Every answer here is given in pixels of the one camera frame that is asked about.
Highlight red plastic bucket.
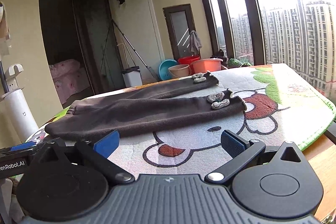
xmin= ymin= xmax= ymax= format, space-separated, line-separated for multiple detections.
xmin=178 ymin=55 xmax=201 ymax=74

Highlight cartoon animal play mat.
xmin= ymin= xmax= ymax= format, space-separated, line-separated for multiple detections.
xmin=31 ymin=64 xmax=335 ymax=176

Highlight far green knitted shoe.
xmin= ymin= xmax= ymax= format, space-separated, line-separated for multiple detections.
xmin=227 ymin=58 xmax=242 ymax=68

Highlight dark grey fleece pants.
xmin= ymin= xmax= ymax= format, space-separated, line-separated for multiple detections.
xmin=45 ymin=73 xmax=247 ymax=141

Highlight blue plastic basin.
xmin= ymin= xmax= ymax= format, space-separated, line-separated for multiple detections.
xmin=158 ymin=59 xmax=178 ymax=81

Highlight white cordless vacuum cleaner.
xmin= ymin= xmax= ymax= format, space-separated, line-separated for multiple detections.
xmin=1 ymin=2 xmax=39 ymax=143

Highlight white mop bucket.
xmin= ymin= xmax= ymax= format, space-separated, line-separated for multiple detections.
xmin=122 ymin=66 xmax=142 ymax=88

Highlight beige plastic bucket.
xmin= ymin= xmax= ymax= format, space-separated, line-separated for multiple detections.
xmin=168 ymin=64 xmax=191 ymax=79

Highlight grey hanging rag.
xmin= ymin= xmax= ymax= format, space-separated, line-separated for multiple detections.
xmin=189 ymin=30 xmax=202 ymax=56

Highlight mop with metal pole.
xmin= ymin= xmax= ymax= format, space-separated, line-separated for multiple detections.
xmin=111 ymin=19 xmax=160 ymax=81

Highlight pink bedding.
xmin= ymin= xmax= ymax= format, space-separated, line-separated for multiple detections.
xmin=49 ymin=59 xmax=90 ymax=104

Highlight orange plastic bucket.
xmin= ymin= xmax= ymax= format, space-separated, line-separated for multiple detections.
xmin=191 ymin=58 xmax=222 ymax=73

